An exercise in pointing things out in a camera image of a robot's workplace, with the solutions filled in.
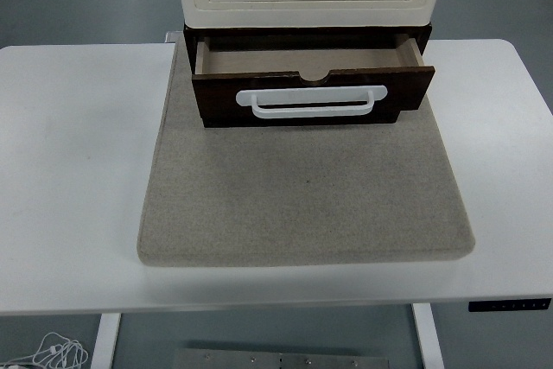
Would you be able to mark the beige fabric mat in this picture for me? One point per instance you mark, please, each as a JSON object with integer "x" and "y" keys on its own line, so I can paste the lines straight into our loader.
{"x": 302, "y": 196}

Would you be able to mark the white table leg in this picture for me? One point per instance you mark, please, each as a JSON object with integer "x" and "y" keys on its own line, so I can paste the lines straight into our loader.
{"x": 106, "y": 341}
{"x": 428, "y": 336}

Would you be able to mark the dark wooden drawer case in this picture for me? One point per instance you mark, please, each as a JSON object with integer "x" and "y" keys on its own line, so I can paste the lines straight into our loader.
{"x": 188, "y": 49}

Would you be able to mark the white table bracket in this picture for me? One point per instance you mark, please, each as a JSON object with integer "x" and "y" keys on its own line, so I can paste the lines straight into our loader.
{"x": 172, "y": 36}

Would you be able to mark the black table control panel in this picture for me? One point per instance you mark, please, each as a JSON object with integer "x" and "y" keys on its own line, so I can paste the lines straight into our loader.
{"x": 510, "y": 304}

